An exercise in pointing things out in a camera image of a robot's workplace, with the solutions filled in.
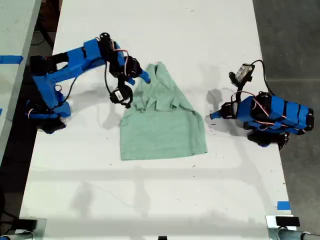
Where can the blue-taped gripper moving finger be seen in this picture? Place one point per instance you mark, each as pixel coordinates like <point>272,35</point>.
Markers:
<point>132,81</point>
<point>218,117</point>

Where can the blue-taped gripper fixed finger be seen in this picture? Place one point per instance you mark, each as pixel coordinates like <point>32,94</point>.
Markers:
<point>217,113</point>
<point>145,76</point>

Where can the pale green T-shirt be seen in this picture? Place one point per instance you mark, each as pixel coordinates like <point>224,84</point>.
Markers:
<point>160,130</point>

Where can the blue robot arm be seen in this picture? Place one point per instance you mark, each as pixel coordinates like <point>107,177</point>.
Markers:
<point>277,115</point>
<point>72,62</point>

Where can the square blue tape piece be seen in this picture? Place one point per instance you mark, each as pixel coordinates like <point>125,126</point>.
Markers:
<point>283,205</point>

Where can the long blue tape strip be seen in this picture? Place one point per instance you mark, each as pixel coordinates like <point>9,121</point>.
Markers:
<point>10,59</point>

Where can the white side table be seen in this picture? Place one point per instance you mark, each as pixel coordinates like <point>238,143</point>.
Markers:
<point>12,30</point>

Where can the camera black stalk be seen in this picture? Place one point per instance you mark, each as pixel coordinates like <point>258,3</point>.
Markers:
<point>122,82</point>
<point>239,90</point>

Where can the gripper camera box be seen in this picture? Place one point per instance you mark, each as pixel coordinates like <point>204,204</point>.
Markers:
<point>120,95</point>
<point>243,72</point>

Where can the silver metal table bracket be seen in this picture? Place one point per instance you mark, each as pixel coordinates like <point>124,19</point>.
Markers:
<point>271,228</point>
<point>42,228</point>

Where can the black box on bracket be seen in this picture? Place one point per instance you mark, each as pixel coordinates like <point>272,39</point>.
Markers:
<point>287,221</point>
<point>26,223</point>

